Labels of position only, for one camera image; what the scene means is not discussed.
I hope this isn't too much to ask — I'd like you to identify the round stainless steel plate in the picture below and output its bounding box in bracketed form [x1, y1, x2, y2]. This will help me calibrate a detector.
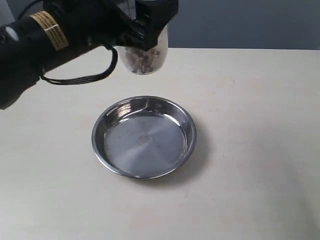
[91, 95, 197, 180]

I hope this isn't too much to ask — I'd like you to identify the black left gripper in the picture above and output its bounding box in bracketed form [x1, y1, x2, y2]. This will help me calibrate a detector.
[42, 0, 178, 59]

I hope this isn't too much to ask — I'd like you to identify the clear plastic shaker bottle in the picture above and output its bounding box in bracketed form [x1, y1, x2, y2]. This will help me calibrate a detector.
[116, 0, 169, 76]

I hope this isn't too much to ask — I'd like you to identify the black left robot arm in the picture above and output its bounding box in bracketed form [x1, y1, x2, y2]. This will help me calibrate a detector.
[0, 0, 179, 110]

